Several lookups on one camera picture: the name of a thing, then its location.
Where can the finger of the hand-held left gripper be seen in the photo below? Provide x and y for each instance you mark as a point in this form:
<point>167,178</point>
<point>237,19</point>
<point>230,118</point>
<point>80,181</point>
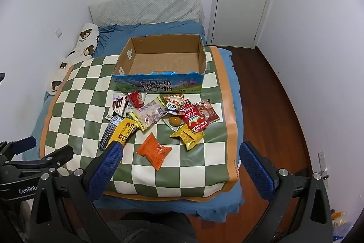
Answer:
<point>20,146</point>
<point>61,154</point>

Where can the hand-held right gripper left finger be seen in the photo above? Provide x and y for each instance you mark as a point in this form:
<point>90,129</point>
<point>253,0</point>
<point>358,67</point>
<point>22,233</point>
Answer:
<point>105,171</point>

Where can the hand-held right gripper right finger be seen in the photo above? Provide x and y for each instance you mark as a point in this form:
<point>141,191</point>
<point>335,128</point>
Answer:
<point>256,171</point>

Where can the long black snack bar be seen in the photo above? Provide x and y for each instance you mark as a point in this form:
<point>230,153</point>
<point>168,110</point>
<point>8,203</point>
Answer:
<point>108,133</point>

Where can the yellow black snack packet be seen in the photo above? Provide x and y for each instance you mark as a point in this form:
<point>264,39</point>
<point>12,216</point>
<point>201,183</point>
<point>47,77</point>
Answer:
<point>125,130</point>

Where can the brown pastry packet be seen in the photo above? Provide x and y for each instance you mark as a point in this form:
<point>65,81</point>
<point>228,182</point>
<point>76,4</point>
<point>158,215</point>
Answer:
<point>209,112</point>

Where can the plain yellow snack packet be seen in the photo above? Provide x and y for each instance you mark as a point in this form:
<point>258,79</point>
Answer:
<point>186,137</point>

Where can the cardboard box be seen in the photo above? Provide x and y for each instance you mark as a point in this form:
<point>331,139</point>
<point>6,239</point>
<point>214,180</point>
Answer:
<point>159,60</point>

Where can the white chocolate stick packet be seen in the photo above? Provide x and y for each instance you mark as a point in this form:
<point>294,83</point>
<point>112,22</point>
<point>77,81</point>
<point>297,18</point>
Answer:
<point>115,106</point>

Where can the clear packet of sweets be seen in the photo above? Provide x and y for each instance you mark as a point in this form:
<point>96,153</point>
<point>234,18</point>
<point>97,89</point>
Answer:
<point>148,115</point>

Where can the green white checkered mat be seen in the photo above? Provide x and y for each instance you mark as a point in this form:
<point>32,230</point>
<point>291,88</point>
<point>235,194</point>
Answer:
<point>85,83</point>

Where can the small red snack packet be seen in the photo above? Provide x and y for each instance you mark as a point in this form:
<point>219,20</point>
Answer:
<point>136,99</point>

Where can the large red snack packet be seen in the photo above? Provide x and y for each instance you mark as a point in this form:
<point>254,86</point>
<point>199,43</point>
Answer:
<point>194,119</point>

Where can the braised egg packet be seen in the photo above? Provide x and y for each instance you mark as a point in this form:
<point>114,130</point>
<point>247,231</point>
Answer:
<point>175,120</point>

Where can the panda print snack packet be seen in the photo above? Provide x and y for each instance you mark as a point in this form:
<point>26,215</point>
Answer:
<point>171,106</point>

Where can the bag of colourful items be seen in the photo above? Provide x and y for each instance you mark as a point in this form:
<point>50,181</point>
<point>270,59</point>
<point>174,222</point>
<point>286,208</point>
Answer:
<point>338,221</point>

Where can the orange brown snack packet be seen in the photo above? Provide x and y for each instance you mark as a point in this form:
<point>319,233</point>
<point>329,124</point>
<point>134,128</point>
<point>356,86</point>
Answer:
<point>173,97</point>

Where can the white bear print pillow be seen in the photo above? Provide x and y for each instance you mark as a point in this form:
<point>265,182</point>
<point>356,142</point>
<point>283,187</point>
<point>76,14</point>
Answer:
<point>82,46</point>

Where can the blue bed sheet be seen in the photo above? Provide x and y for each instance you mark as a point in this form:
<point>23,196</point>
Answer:
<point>156,29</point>

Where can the white padded headboard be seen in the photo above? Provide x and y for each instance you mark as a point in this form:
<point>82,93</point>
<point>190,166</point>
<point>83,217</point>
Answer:
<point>145,8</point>

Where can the white wall outlet strip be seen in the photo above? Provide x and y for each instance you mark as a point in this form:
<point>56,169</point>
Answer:
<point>322,160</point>

